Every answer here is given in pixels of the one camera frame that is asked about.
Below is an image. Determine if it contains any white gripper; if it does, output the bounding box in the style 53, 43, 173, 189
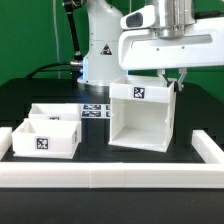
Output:
118, 0, 224, 91

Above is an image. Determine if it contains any white drawer cabinet frame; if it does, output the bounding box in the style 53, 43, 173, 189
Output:
109, 75, 176, 152

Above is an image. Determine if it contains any white front drawer box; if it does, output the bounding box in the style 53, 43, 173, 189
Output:
12, 119, 81, 159

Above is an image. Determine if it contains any white drawer box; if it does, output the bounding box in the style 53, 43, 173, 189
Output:
12, 119, 81, 159
28, 103, 81, 121

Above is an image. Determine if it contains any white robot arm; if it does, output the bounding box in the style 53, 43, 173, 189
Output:
78, 0, 224, 90

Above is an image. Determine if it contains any white rear drawer box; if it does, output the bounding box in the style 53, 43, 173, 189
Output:
28, 103, 81, 121

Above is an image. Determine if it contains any fiducial marker sheet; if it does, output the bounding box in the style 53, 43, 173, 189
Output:
81, 104, 110, 119

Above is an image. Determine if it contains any white right fence wall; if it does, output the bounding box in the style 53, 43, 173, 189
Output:
191, 130, 224, 165

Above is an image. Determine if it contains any white fence wall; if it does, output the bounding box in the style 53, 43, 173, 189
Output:
0, 127, 12, 161
191, 130, 224, 165
0, 162, 224, 189

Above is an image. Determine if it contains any white front fence wall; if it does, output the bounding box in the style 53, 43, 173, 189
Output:
0, 162, 224, 189

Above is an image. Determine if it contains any black cable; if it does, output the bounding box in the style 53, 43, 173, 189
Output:
24, 61, 83, 80

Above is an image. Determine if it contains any white hanging cable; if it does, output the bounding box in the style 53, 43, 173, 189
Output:
52, 0, 62, 80

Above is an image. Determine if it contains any white left fence wall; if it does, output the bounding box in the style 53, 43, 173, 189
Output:
0, 127, 12, 161

